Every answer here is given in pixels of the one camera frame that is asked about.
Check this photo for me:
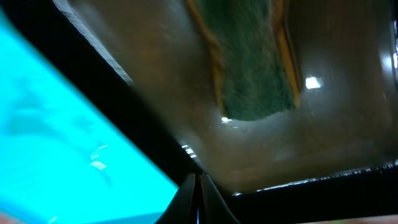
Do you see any green yellow sponge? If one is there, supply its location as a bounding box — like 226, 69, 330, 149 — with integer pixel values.
186, 0, 300, 121

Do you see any teal plastic tray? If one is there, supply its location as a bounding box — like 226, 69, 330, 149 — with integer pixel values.
1, 16, 177, 223

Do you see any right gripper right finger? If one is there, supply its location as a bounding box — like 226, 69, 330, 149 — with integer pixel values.
198, 174, 240, 224

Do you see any black water tray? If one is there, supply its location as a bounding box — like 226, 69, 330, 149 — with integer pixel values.
1, 1, 397, 223

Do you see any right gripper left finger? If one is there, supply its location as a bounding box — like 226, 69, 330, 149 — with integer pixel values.
155, 174, 197, 224

